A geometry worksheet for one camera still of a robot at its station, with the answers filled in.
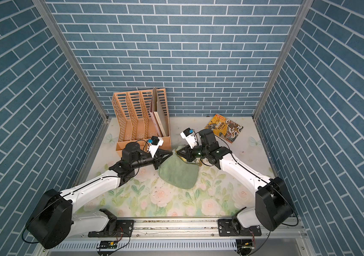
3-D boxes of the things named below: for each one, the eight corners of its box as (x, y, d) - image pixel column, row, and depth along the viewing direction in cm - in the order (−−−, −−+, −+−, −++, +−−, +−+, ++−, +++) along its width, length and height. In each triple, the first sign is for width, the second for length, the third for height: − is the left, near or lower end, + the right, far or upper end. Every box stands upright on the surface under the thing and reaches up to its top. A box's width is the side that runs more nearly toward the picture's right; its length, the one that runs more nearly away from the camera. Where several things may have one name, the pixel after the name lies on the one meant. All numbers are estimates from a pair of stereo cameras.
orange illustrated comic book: (204, 128, 117) (204, 125, 115) (216, 115, 126) (216, 113, 124) (231, 143, 108) (232, 141, 106) (242, 129, 117) (243, 126, 115)
